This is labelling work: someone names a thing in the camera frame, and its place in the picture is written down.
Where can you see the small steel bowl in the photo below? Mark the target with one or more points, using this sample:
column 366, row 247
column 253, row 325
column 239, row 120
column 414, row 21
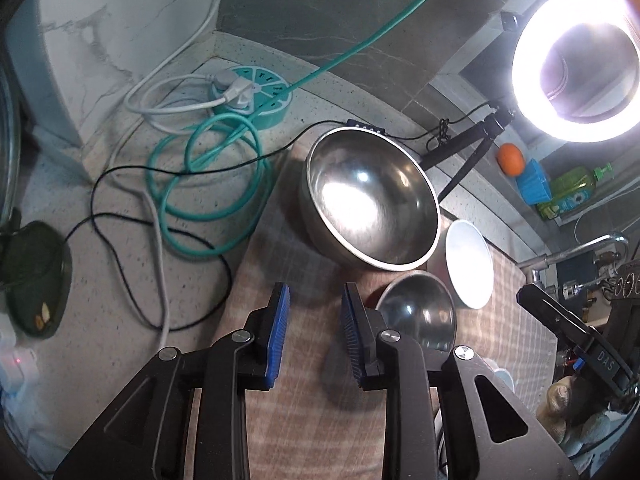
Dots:
column 420, row 310

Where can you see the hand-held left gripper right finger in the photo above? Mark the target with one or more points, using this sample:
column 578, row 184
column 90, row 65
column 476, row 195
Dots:
column 352, row 340

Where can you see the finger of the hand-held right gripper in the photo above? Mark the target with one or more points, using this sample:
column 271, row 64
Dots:
column 550, row 310

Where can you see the dark knife block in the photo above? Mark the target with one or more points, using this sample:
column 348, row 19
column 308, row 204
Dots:
column 572, row 267

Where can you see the large steel bowl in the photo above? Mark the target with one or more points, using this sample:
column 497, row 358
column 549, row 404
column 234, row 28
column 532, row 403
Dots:
column 375, row 200

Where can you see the blue fluted cup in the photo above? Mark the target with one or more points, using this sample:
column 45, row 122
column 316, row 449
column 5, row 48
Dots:
column 532, row 182

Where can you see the white power adapter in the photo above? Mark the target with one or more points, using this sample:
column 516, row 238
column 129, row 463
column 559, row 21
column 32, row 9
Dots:
column 20, row 365

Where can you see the round teal power strip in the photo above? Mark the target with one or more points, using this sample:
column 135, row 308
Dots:
column 270, row 105

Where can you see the black inline remote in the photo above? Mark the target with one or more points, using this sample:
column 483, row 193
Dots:
column 365, row 126

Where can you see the person's right hand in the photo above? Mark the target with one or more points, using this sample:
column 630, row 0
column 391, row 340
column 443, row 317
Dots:
column 565, row 400

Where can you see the checkered table cloth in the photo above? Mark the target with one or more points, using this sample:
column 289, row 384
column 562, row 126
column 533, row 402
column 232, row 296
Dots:
column 320, row 435

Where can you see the green dish soap bottle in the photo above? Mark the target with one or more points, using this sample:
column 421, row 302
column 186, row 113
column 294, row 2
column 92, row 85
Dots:
column 575, row 185

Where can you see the green glass dish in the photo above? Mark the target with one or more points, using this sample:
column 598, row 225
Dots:
column 35, row 270

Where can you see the steel pot lid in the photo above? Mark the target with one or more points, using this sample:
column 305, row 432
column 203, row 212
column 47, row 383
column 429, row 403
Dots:
column 10, row 160

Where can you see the white ceramic bowl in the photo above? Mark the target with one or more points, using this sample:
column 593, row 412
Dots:
column 470, row 265

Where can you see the chrome kitchen faucet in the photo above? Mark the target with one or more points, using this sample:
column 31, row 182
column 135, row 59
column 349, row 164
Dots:
column 600, row 242

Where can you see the black mini tripod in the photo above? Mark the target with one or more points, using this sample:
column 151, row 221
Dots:
column 450, row 150

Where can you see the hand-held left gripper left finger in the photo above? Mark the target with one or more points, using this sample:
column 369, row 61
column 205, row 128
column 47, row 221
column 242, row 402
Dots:
column 277, row 335

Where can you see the orange fruit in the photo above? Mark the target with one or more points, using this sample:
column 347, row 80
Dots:
column 511, row 159

